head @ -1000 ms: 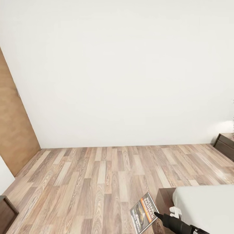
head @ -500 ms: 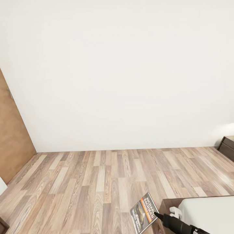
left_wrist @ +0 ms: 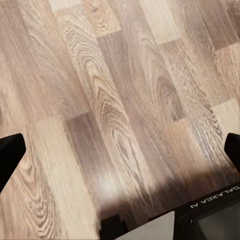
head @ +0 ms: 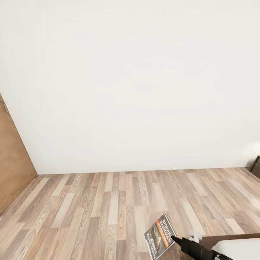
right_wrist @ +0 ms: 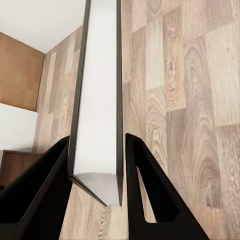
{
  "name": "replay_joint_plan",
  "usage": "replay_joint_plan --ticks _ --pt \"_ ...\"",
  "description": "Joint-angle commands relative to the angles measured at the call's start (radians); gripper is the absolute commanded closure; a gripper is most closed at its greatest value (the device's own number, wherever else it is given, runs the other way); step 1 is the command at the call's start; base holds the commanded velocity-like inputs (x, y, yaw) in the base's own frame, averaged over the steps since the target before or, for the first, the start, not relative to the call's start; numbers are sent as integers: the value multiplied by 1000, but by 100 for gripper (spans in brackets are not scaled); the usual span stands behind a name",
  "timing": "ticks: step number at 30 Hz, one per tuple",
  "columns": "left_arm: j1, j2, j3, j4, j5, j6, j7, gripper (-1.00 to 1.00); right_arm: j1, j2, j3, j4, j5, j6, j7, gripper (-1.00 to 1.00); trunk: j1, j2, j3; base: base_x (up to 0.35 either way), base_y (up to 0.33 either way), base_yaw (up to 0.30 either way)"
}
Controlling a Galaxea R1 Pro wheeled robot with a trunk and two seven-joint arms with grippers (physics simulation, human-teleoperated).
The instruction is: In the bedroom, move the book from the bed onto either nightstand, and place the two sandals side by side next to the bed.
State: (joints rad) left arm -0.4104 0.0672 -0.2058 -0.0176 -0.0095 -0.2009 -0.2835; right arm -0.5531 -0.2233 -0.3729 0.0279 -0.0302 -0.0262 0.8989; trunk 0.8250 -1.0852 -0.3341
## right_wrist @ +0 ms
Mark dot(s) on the hardback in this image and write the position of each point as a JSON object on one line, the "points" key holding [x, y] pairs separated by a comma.
{"points": [[95, 160]]}

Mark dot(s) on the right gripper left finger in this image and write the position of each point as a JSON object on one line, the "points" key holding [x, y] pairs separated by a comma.
{"points": [[33, 206]]}

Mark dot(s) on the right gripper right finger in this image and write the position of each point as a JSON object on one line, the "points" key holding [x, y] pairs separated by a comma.
{"points": [[174, 219]]}

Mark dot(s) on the bench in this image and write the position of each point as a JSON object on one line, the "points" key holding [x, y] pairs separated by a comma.
{"points": [[14, 163]]}

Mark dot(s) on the sliding door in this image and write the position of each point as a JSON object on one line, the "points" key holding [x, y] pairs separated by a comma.
{"points": [[20, 73]]}

